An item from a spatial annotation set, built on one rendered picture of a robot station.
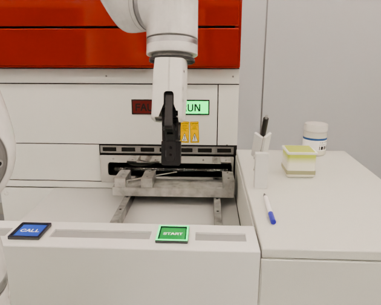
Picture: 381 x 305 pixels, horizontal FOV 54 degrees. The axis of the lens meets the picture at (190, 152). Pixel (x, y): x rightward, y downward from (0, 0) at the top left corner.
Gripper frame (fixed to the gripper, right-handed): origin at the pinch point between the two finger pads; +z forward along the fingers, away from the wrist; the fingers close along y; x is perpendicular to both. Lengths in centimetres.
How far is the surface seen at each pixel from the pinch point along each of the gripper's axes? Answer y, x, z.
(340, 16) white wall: -194, 93, -79
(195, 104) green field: -57, 2, -12
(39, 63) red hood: -50, -45, -23
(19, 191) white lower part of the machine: -64, -59, 18
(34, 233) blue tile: -2.5, -24.7, 14.9
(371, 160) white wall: -215, 125, 17
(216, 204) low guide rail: -44.4, 8.8, 17.5
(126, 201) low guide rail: -45, -17, 17
